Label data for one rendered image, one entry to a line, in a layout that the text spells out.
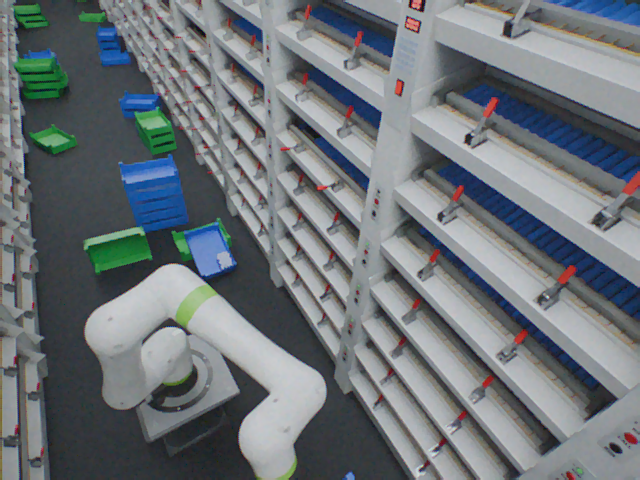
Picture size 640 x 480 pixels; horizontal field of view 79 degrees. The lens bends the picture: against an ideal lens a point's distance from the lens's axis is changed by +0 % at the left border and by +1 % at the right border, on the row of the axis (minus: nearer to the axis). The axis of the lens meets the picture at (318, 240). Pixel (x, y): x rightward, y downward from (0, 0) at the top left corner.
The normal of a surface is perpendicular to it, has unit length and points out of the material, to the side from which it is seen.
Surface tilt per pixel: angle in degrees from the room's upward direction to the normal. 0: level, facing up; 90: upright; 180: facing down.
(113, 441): 0
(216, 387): 3
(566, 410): 16
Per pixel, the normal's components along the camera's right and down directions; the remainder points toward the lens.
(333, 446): 0.07, -0.73
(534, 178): -0.17, -0.62
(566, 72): -0.85, 0.48
